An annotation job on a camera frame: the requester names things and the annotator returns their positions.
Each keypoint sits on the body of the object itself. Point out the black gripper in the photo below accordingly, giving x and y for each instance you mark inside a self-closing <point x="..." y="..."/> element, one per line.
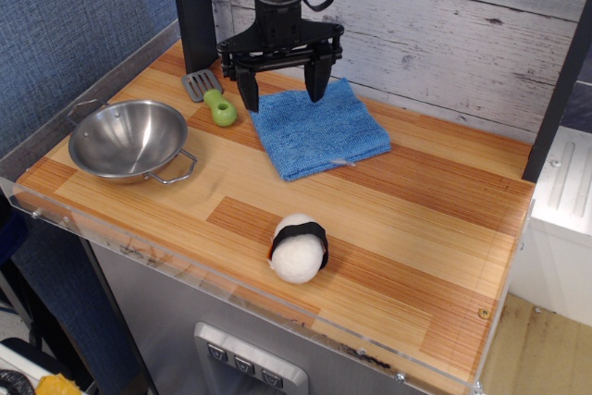
<point x="280" y="37"/>

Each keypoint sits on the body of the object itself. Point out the blue towel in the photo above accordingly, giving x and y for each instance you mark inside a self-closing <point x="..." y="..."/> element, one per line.
<point x="303" y="138"/>

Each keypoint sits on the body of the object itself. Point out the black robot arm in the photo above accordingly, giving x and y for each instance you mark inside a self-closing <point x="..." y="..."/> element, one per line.
<point x="281" y="38"/>

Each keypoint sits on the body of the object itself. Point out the white plush sushi toy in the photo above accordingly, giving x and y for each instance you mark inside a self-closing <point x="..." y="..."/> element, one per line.
<point x="299" y="249"/>

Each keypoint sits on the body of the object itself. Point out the clear acrylic table guard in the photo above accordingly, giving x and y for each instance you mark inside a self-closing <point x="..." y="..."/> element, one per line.
<point x="365" y="324"/>

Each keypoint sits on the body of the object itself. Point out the silver button control panel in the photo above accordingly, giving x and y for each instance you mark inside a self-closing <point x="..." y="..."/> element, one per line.
<point x="234" y="366"/>

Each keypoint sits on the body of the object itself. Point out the white ribbed cabinet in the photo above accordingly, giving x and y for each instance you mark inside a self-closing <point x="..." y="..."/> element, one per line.
<point x="552" y="268"/>

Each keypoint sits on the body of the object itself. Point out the yellow black object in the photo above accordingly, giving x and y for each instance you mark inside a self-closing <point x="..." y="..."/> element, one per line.
<point x="15" y="383"/>

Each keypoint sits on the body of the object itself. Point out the green handled toy spatula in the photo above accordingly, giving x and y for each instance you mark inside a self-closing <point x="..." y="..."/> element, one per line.
<point x="202" y="86"/>

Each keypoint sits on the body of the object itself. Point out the dark left frame post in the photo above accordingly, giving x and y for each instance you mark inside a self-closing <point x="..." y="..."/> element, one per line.
<point x="198" y="33"/>

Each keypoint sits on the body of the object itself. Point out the dark frame post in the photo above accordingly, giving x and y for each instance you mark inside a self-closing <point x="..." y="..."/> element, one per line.
<point x="198" y="33"/>
<point x="560" y="97"/>

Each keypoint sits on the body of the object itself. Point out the steel bowl with handles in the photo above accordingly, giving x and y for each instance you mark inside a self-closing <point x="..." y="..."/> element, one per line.
<point x="132" y="141"/>

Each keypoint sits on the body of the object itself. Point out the dark right frame post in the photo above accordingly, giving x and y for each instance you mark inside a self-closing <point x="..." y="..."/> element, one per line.
<point x="560" y="97"/>

